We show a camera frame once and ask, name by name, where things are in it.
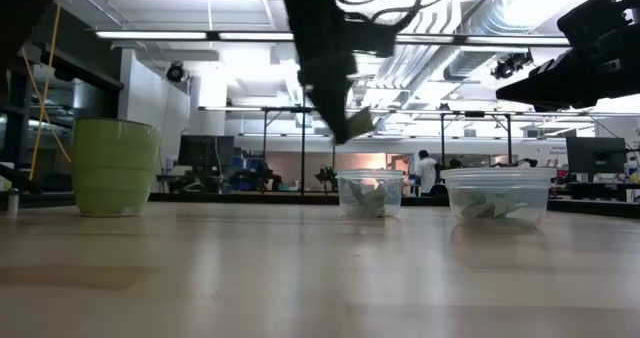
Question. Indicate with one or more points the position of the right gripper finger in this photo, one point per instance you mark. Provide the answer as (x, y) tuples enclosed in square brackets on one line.
[(341, 98), (320, 103)]

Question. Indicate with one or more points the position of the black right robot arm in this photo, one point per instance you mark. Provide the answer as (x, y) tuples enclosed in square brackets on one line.
[(590, 73)]

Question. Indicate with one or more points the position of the background black robot arm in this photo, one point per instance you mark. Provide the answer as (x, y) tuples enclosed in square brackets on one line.
[(326, 175)]

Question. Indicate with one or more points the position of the ceiling tube light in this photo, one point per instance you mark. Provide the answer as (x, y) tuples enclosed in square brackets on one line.
[(255, 36), (500, 40), (150, 35)]

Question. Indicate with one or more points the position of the square clear plastic container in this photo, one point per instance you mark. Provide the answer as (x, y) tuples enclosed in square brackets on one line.
[(345, 178)]

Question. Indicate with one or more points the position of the person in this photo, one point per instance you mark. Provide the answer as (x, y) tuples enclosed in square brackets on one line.
[(426, 174)]

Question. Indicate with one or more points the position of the black computer monitor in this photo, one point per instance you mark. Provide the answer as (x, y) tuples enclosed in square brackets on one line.
[(595, 155), (205, 150)]

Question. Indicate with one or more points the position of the round black ceiling device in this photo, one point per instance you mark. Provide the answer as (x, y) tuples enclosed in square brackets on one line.
[(175, 72)]

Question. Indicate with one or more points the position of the black ceiling fixture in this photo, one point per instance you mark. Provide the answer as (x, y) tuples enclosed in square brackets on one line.
[(510, 64)]

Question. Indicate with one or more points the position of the green plastic cup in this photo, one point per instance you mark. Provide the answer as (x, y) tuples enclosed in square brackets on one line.
[(115, 168)]

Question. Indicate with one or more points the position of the round clear plastic container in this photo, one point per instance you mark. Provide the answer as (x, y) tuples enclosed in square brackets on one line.
[(542, 193)]

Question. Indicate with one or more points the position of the dark shelving unit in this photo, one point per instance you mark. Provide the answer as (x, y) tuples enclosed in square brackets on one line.
[(75, 73)]

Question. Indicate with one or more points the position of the black background rack frame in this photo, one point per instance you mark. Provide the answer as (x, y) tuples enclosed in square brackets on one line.
[(475, 114)]

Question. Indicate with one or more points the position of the silver ventilation duct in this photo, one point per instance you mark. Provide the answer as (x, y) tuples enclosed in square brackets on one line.
[(480, 53)]

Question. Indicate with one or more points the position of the small white post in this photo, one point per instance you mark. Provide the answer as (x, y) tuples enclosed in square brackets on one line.
[(13, 203)]

